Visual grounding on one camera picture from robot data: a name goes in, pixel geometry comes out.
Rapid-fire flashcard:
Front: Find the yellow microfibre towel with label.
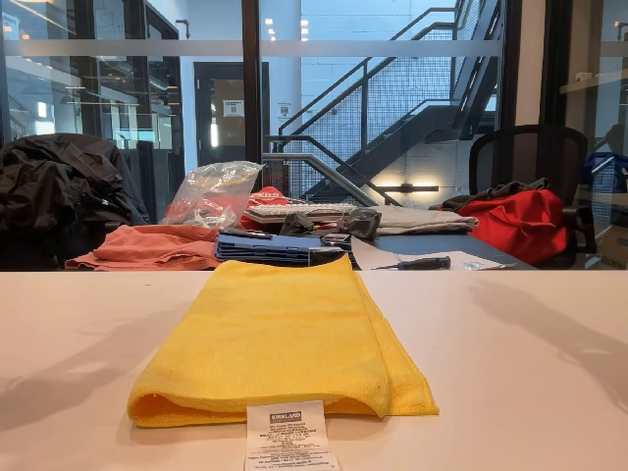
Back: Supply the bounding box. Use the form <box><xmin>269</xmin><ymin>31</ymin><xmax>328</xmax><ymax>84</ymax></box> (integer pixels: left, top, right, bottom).
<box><xmin>127</xmin><ymin>255</ymin><xmax>441</xmax><ymax>471</ymax></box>

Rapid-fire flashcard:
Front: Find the dark grey glove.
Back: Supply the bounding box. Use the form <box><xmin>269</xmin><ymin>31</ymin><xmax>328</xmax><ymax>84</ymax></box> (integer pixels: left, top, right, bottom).
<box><xmin>279</xmin><ymin>211</ymin><xmax>315</xmax><ymax>236</ymax></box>

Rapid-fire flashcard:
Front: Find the small black box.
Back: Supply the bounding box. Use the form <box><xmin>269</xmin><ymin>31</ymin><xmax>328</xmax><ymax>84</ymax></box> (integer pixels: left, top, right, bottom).
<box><xmin>308</xmin><ymin>246</ymin><xmax>347</xmax><ymax>270</ymax></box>

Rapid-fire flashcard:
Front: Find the white keyboard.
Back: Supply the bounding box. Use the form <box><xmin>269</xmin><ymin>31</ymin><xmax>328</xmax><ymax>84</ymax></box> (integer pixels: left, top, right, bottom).
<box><xmin>244</xmin><ymin>202</ymin><xmax>357</xmax><ymax>225</ymax></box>

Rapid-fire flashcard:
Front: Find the blue folded cloth stack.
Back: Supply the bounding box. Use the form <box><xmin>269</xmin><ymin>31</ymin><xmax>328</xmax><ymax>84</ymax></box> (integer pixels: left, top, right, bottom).
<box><xmin>214</xmin><ymin>233</ymin><xmax>354</xmax><ymax>269</ymax></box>

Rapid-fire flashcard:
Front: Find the red printed garment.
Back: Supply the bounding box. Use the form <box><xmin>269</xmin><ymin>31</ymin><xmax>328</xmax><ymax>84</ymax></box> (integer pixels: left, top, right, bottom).
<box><xmin>164</xmin><ymin>185</ymin><xmax>290</xmax><ymax>232</ymax></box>

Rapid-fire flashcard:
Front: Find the silver keypad phone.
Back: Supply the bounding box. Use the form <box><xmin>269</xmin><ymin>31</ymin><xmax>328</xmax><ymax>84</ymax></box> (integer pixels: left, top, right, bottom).
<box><xmin>218</xmin><ymin>228</ymin><xmax>274</xmax><ymax>240</ymax></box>

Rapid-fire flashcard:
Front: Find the lined paper sheet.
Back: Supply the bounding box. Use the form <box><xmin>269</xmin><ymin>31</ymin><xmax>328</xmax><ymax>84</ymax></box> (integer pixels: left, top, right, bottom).
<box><xmin>350</xmin><ymin>237</ymin><xmax>516</xmax><ymax>271</ymax></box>

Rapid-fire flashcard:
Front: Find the beige folded cloth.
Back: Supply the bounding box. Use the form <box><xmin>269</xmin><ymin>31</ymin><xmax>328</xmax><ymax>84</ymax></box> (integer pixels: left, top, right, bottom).
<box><xmin>372</xmin><ymin>204</ymin><xmax>480</xmax><ymax>236</ymax></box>

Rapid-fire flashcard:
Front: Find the clear plastic bag of parts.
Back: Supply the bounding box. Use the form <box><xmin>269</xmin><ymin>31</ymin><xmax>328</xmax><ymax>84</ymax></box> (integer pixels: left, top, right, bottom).
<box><xmin>159</xmin><ymin>160</ymin><xmax>266</xmax><ymax>230</ymax></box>

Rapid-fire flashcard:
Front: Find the black metal staircase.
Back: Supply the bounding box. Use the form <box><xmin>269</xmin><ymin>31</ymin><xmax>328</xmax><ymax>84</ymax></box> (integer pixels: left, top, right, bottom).
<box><xmin>262</xmin><ymin>0</ymin><xmax>506</xmax><ymax>207</ymax></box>

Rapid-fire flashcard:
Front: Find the black framed door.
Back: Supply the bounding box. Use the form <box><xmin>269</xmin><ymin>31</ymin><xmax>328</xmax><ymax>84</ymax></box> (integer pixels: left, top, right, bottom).
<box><xmin>193</xmin><ymin>61</ymin><xmax>270</xmax><ymax>168</ymax></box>

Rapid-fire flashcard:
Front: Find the small clear screw bag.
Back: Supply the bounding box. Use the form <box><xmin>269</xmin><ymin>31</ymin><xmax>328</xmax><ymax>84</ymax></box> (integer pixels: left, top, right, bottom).
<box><xmin>458</xmin><ymin>260</ymin><xmax>519</xmax><ymax>272</ymax></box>

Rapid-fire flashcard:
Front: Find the salmon folded shirt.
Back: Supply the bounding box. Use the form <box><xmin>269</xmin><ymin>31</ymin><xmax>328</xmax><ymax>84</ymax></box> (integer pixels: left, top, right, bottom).
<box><xmin>64</xmin><ymin>224</ymin><xmax>249</xmax><ymax>272</ymax></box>

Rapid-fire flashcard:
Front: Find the dark grey garment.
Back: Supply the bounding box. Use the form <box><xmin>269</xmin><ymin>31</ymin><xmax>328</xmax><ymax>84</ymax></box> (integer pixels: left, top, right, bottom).
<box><xmin>431</xmin><ymin>178</ymin><xmax>550</xmax><ymax>213</ymax></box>

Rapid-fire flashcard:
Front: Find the red jacket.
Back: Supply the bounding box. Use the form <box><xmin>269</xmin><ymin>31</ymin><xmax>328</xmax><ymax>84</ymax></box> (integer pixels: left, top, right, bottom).
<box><xmin>455</xmin><ymin>188</ymin><xmax>573</xmax><ymax>266</ymax></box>

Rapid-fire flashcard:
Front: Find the black mesh-back office chair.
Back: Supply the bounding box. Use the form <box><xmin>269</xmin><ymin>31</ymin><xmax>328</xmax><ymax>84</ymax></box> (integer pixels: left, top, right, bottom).
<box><xmin>468</xmin><ymin>125</ymin><xmax>598</xmax><ymax>269</ymax></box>

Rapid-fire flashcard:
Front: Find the black jacket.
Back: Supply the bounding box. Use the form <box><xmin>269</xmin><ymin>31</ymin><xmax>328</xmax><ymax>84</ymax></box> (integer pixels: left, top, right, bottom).
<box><xmin>0</xmin><ymin>132</ymin><xmax>151</xmax><ymax>271</ymax></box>

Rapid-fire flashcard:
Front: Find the black wall light bar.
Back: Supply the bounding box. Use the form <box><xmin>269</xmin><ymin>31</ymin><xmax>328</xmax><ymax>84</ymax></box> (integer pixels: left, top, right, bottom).
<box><xmin>372</xmin><ymin>182</ymin><xmax>441</xmax><ymax>193</ymax></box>

